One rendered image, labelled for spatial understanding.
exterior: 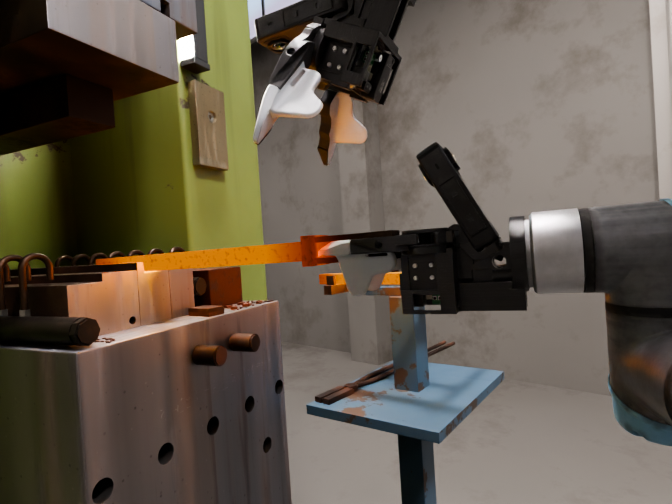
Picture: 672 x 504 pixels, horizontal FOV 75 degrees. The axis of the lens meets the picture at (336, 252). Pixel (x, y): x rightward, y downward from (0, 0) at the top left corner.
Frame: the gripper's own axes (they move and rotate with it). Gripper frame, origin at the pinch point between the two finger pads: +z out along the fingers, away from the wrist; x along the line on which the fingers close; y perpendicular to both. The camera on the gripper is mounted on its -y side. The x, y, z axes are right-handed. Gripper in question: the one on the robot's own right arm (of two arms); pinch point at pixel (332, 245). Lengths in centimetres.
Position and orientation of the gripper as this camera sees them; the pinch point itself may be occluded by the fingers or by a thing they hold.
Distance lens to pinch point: 49.5
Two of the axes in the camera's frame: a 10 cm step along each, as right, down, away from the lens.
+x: 4.2, -0.4, 9.1
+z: -9.0, 0.6, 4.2
